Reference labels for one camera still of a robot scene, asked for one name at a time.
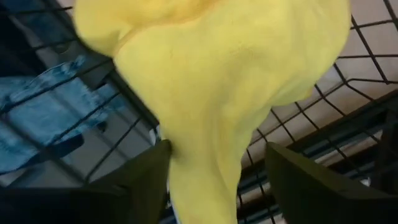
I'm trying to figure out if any yellow microfiber towel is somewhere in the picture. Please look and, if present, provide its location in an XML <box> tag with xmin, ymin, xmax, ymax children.
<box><xmin>73</xmin><ymin>0</ymin><xmax>352</xmax><ymax>224</ymax></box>

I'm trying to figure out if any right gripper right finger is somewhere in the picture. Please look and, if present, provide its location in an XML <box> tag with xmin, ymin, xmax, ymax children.
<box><xmin>265</xmin><ymin>142</ymin><xmax>398</xmax><ymax>224</ymax></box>

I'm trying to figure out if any blue patterned cloth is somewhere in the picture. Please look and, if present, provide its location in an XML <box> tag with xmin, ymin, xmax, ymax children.
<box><xmin>0</xmin><ymin>0</ymin><xmax>131</xmax><ymax>175</ymax></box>

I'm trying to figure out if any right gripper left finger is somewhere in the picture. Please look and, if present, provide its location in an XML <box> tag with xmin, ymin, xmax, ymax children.
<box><xmin>0</xmin><ymin>139</ymin><xmax>172</xmax><ymax>224</ymax></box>

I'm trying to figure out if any black wire basket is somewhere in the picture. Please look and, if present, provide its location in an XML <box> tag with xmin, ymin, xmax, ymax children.
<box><xmin>0</xmin><ymin>0</ymin><xmax>398</xmax><ymax>224</ymax></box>

